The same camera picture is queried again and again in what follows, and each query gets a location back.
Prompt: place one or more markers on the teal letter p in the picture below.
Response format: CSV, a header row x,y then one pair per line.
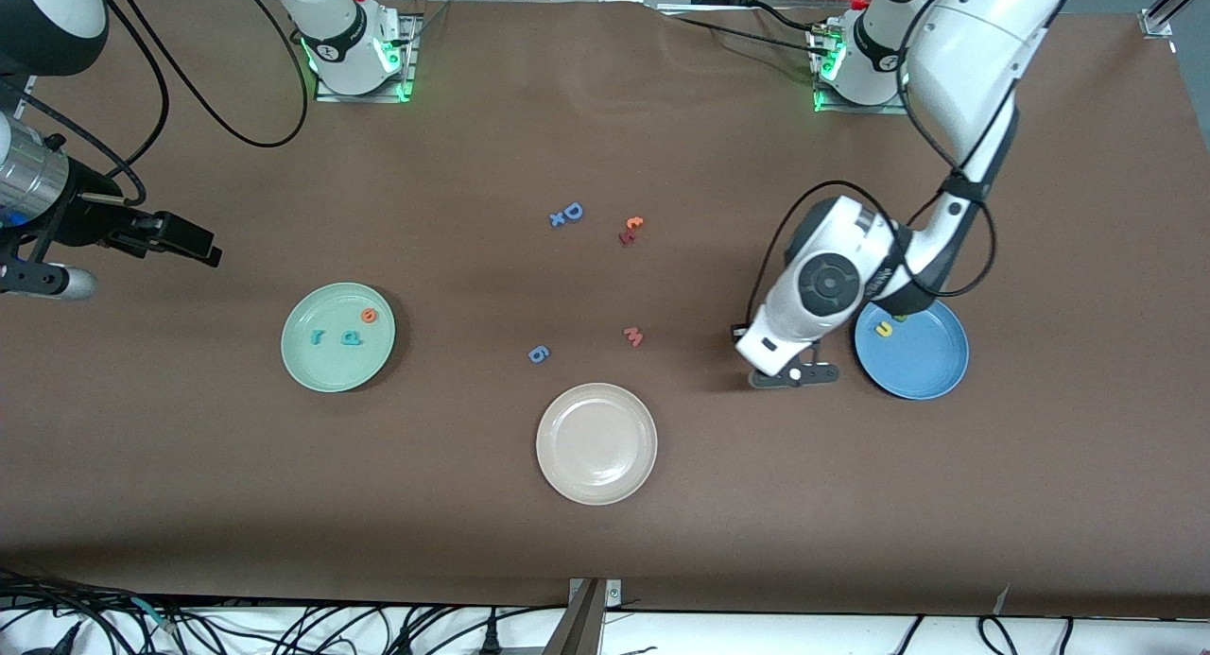
x,y
351,336

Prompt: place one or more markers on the red letter w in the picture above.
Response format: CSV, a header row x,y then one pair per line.
x,y
633,336

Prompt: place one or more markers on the beige plate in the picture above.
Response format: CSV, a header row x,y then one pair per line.
x,y
596,444

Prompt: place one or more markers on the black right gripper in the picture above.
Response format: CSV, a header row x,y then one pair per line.
x,y
93,222

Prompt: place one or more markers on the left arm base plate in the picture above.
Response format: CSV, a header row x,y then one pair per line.
x,y
832,107

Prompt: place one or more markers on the blue number six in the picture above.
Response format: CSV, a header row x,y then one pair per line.
x,y
538,354

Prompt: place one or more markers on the aluminium table side rail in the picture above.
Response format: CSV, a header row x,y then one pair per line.
x,y
28,83

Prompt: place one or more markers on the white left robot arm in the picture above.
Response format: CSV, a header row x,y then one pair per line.
x,y
822,286

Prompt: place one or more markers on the light green plate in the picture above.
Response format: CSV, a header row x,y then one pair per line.
x,y
337,367

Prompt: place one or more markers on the silver metal bracket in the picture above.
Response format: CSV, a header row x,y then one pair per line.
x,y
613,594

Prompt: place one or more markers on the blue letter D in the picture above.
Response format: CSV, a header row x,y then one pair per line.
x,y
572,211

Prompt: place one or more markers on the brown metal post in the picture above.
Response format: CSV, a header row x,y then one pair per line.
x,y
577,627

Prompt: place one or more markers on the blue plate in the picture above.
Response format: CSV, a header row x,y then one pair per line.
x,y
922,357

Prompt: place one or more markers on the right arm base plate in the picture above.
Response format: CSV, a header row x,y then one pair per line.
x,y
409,64

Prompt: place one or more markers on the aluminium corner profile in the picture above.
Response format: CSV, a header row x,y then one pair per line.
x,y
1167,8

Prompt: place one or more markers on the brown paper table cover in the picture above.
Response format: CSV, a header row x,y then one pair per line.
x,y
605,560

